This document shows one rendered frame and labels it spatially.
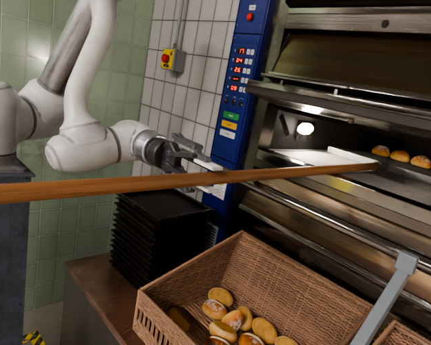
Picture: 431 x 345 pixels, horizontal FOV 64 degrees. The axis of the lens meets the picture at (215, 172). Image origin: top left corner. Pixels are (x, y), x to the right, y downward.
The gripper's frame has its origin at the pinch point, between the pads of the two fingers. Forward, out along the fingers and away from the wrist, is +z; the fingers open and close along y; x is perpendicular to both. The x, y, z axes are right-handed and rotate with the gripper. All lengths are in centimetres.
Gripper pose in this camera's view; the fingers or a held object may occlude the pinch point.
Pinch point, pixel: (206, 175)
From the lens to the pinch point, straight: 77.9
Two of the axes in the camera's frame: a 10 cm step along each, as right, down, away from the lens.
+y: -1.9, 9.5, 2.5
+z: 6.5, 3.1, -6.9
